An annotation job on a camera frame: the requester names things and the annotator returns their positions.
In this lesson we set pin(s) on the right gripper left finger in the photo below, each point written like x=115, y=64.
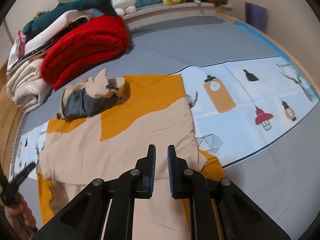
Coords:
x=146, y=178

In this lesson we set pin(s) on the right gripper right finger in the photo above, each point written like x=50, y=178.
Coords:
x=176, y=167

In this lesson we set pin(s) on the beige and mustard hooded jacket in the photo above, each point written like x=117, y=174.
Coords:
x=105, y=146

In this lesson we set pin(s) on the person's left hand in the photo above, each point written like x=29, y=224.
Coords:
x=20, y=209

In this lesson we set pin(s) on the wooden headboard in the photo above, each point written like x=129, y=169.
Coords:
x=10, y=119

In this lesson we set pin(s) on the light blue printed bed runner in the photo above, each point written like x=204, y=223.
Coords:
x=237, y=107

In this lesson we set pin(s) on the grey bed sheet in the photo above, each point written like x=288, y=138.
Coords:
x=283, y=177

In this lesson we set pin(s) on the cream folded blanket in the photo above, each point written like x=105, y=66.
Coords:
x=26, y=87

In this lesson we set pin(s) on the white folded bedding stack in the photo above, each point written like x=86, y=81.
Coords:
x=20, y=49

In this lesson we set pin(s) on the red folded quilt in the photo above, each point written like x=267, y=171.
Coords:
x=95, y=42

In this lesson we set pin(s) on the dark teal shark plush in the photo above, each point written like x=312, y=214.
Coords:
x=34, y=27

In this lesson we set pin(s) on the white plush toy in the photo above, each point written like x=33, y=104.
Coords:
x=124, y=7

